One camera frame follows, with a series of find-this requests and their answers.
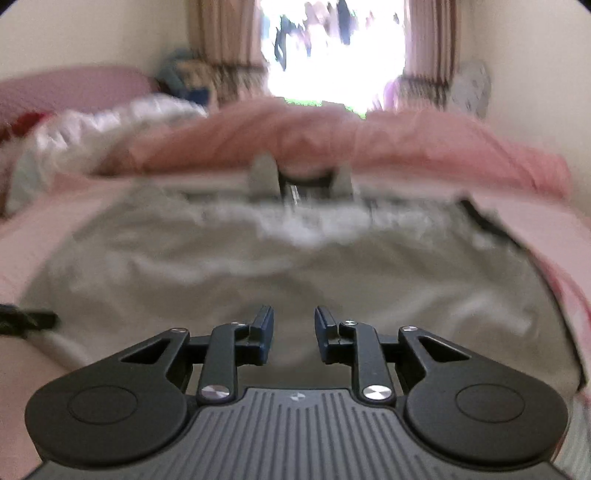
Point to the pink quilted headboard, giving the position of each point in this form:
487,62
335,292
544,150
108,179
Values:
69,87

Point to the row of hanging clothes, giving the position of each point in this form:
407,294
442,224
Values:
323,23

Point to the white quilt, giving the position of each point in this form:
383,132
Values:
92,129

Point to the pink hanging cloth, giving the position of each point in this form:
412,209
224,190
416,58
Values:
388,94

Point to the pink duvet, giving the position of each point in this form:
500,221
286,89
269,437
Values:
323,134

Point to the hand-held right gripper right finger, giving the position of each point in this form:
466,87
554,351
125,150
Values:
324,334

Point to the pink printed blanket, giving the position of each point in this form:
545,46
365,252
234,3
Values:
32,249

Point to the striped brown curtain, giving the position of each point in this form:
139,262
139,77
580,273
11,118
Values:
226,41
427,46

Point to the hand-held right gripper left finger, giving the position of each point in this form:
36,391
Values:
264,334

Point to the grey and black jacket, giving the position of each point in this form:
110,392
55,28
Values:
295,272

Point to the white patterned pillow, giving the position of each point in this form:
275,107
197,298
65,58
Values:
471,87

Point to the pile of crumpled clothes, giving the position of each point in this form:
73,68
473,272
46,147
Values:
16,127

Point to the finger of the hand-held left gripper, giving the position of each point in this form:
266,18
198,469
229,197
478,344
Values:
27,319

